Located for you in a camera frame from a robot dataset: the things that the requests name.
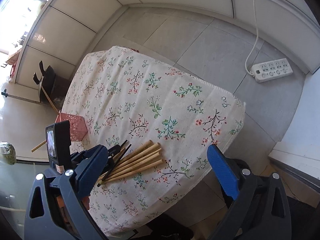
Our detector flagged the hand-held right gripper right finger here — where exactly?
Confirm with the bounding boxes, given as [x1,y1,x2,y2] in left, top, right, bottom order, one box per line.
[207,144,292,240]

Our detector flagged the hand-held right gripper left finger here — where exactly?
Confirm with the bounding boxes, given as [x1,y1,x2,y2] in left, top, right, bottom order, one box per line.
[24,144,108,240]

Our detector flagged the pink plastic basket holder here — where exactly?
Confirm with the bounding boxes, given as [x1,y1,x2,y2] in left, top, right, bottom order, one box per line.
[55,112,88,143]

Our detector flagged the single wooden chopstick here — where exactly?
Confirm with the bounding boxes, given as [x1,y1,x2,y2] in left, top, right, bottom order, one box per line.
[31,140,47,153]
[41,86,62,114]

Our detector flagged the pile of wooden chopsticks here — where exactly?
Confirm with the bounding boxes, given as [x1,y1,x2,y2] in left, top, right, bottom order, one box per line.
[97,139,166,187]

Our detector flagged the green vegetable bag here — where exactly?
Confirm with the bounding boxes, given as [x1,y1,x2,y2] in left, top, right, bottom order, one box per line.
[0,142,17,165]

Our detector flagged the dark brown bin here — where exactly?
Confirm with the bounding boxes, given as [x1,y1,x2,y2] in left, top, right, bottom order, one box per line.
[51,76,72,101]

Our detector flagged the floral tablecloth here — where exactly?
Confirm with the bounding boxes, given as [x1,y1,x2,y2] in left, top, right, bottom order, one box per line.
[61,45,246,238]

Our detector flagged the wicker basket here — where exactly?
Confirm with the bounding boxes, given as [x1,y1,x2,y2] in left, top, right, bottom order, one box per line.
[5,49,24,65]

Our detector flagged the white power strip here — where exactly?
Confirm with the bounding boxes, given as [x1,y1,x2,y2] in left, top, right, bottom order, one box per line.
[251,58,293,83]

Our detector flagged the white kitchen cabinets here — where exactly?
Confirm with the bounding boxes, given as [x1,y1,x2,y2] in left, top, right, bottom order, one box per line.
[15,0,320,84]

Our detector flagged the metal pole with dark handle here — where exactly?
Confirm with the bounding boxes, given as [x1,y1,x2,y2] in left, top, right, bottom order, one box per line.
[1,90,42,103]

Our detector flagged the white power cable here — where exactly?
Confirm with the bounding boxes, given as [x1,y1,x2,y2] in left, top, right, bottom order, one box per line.
[245,0,265,75]

